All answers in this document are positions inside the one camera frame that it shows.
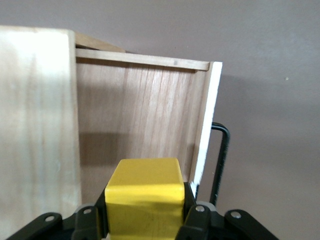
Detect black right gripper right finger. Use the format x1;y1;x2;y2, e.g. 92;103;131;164
174;181;280;240

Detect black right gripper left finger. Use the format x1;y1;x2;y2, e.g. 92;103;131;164
4;186;110;240

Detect yellow wooden block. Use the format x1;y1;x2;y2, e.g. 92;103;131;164
104;157;186;240

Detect wooden drawer with black handle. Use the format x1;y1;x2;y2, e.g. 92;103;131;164
74;47;232;208

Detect light wooden cabinet box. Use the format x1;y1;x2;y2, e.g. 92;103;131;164
0;24;126;240

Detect brown table cover sheet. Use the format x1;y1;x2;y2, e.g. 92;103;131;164
0;0;320;240

